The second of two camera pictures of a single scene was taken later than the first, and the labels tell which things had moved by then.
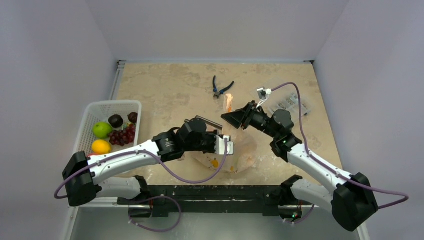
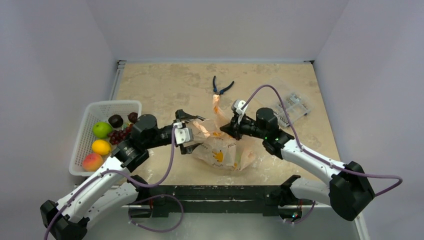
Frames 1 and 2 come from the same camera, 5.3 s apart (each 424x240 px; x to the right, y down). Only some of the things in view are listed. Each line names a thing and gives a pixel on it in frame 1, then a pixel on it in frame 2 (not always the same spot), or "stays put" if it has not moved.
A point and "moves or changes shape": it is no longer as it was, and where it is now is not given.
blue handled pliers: (216, 93) stays put
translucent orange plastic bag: (245, 147) moves or changes shape
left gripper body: (209, 142) to (187, 145)
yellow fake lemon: (101, 147) stays put
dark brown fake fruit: (116, 121) stays put
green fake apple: (101, 129) stays put
